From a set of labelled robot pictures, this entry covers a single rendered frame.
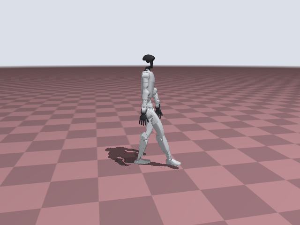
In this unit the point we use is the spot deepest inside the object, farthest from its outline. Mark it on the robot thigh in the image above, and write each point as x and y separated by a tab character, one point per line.
156	122
149	128

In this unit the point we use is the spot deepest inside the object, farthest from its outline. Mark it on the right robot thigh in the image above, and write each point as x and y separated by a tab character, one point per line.
156	122

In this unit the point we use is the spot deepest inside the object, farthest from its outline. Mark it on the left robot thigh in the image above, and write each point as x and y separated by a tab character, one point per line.
149	128

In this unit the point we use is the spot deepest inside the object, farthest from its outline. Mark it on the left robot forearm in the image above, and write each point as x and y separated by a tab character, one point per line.
156	100

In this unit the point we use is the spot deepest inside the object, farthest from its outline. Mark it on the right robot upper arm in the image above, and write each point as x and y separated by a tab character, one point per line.
145	81

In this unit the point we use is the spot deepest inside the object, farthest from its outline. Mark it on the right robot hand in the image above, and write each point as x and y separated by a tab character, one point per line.
143	118

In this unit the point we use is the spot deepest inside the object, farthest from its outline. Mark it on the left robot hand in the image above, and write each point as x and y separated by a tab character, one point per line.
158	112

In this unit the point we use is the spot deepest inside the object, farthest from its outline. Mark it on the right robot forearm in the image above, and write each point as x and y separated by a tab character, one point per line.
144	100

